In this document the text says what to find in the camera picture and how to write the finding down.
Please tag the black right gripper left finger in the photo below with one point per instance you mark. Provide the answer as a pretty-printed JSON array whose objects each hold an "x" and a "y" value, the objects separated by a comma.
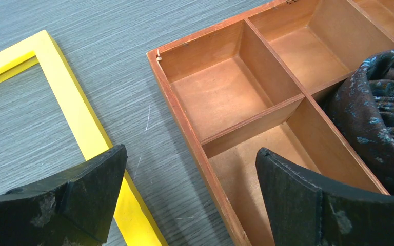
[{"x": 72, "y": 207}]

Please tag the brown wooden compartment tray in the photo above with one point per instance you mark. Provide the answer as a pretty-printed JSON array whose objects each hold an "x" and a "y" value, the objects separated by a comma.
[{"x": 255, "y": 80}]

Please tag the dark rolled tie with blue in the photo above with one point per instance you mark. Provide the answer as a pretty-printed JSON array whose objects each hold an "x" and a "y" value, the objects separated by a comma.
[{"x": 362, "y": 109}]

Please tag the yellow wooden picture frame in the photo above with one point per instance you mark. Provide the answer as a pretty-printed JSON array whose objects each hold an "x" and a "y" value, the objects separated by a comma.
[{"x": 132, "y": 216}]

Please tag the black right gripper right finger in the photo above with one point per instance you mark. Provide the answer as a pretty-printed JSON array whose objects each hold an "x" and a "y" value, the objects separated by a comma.
[{"x": 307, "y": 208}]

